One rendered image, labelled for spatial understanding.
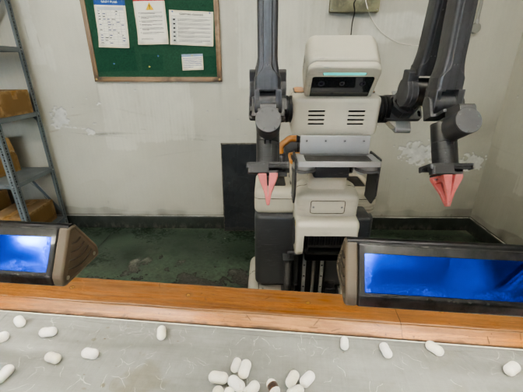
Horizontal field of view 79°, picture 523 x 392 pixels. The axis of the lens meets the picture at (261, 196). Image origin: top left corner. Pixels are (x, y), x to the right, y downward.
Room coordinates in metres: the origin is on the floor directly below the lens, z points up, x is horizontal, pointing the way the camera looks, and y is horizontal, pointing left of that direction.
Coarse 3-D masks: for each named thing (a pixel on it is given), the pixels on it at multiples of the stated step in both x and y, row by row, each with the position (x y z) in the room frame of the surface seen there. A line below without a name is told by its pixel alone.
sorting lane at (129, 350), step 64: (0, 320) 0.58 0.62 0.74; (64, 320) 0.58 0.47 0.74; (128, 320) 0.58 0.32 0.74; (0, 384) 0.42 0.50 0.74; (64, 384) 0.42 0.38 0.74; (128, 384) 0.42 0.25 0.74; (192, 384) 0.42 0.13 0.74; (320, 384) 0.42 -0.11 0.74; (384, 384) 0.42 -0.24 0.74; (448, 384) 0.42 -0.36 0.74; (512, 384) 0.42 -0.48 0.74
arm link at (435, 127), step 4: (440, 120) 0.76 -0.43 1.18; (432, 124) 0.78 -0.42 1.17; (436, 124) 0.77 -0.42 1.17; (440, 124) 0.76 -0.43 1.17; (432, 128) 0.77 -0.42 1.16; (436, 128) 0.76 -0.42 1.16; (440, 128) 0.76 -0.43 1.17; (432, 132) 0.77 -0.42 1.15; (436, 132) 0.76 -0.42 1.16; (440, 132) 0.75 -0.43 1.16; (432, 136) 0.77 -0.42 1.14; (436, 136) 0.76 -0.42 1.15; (440, 136) 0.75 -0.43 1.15; (444, 136) 0.74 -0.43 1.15; (432, 140) 0.76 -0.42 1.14; (436, 140) 0.75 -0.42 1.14; (440, 140) 0.74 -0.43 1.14; (444, 140) 0.74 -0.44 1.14; (448, 140) 0.74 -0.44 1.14; (452, 140) 0.74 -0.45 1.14; (456, 140) 0.74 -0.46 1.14; (448, 144) 0.74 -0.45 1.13
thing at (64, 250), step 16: (0, 224) 0.37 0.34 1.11; (16, 224) 0.37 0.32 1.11; (32, 224) 0.37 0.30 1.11; (48, 224) 0.37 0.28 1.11; (64, 224) 0.37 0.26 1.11; (0, 240) 0.36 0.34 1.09; (16, 240) 0.36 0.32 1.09; (32, 240) 0.36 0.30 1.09; (48, 240) 0.35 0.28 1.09; (64, 240) 0.35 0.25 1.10; (80, 240) 0.37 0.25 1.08; (0, 256) 0.35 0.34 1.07; (16, 256) 0.35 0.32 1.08; (32, 256) 0.34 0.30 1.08; (48, 256) 0.34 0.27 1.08; (64, 256) 0.34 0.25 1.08; (80, 256) 0.36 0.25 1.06; (96, 256) 0.40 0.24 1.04; (0, 272) 0.33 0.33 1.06; (16, 272) 0.33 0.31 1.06; (32, 272) 0.33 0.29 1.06; (48, 272) 0.33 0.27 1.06; (64, 272) 0.33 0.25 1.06
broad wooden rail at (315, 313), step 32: (0, 288) 0.67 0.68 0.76; (32, 288) 0.67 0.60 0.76; (64, 288) 0.67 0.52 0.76; (96, 288) 0.67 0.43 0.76; (128, 288) 0.67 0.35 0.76; (160, 288) 0.67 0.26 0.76; (192, 288) 0.67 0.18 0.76; (224, 288) 0.67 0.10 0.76; (160, 320) 0.58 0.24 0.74; (192, 320) 0.57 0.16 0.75; (224, 320) 0.57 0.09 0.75; (256, 320) 0.57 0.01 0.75; (288, 320) 0.56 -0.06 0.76; (320, 320) 0.56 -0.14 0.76; (352, 320) 0.56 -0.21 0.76; (384, 320) 0.56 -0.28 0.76; (416, 320) 0.56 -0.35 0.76; (448, 320) 0.56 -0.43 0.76; (480, 320) 0.56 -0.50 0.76; (512, 320) 0.56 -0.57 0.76
